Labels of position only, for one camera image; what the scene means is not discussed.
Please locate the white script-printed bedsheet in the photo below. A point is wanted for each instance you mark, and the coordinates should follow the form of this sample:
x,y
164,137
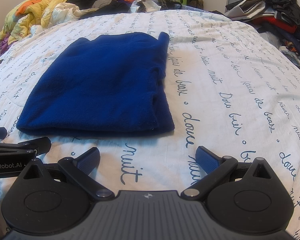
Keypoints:
x,y
227,80

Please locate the dark puffer jacket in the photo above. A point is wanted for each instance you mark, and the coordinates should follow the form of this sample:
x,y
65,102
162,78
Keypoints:
x,y
282,0

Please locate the blue knit sweater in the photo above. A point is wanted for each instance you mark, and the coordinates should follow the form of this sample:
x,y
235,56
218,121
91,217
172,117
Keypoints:
x,y
97,87

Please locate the crumpled clear plastic bags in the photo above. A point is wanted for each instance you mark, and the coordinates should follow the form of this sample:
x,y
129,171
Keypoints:
x,y
145,3

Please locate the yellow cartoon quilt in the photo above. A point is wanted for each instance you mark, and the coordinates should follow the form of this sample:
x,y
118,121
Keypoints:
x,y
27,15

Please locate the cream quilted cloth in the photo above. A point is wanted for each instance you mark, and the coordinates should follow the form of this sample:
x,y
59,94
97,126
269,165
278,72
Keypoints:
x,y
62,12

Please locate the grey white garment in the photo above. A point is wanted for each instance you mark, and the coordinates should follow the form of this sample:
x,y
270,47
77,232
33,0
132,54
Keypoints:
x,y
250,7

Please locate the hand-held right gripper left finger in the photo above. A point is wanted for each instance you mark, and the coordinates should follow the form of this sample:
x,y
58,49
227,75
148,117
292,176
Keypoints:
x,y
88,158

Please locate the dark patterned cloth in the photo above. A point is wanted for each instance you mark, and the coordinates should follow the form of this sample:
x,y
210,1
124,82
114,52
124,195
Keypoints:
x,y
296,52

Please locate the dark navy clothing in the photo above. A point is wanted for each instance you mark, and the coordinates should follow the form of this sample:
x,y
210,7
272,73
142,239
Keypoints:
x,y
110,10

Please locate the grey cloth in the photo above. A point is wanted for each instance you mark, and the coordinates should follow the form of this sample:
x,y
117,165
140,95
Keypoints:
x,y
103,2

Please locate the purple cloth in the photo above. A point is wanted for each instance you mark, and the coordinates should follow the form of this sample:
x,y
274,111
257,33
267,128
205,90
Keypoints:
x,y
1,47

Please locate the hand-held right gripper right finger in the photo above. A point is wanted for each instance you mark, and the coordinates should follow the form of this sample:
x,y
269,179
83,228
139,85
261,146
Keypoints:
x,y
207,158

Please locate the red garment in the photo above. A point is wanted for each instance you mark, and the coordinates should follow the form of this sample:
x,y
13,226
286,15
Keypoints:
x,y
277,21

